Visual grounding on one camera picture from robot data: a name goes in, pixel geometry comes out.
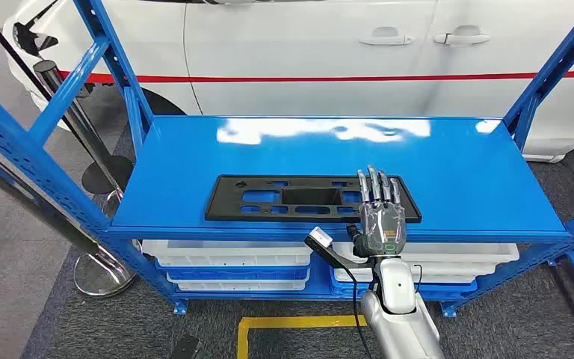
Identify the black camera cable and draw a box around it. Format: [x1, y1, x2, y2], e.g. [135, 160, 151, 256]
[339, 260, 374, 359]

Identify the black camera bracket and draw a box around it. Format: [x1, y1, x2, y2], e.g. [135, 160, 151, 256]
[303, 234, 377, 271]
[167, 335, 202, 359]

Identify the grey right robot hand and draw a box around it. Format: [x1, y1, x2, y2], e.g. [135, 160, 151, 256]
[348, 165, 408, 260]

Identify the black right camera bracket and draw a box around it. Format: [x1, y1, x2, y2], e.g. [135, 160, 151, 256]
[303, 234, 377, 271]

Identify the dark base stanchion post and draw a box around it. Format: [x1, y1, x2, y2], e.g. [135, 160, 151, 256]
[33, 59, 135, 197]

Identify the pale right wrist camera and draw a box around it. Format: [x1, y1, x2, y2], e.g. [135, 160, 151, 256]
[308, 226, 335, 248]

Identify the white car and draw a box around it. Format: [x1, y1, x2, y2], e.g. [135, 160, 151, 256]
[1, 0, 574, 165]

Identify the black left camera bracket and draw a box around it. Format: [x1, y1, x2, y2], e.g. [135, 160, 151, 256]
[167, 335, 202, 359]

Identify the black plastic panel part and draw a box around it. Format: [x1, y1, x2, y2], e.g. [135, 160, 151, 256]
[204, 174, 423, 224]

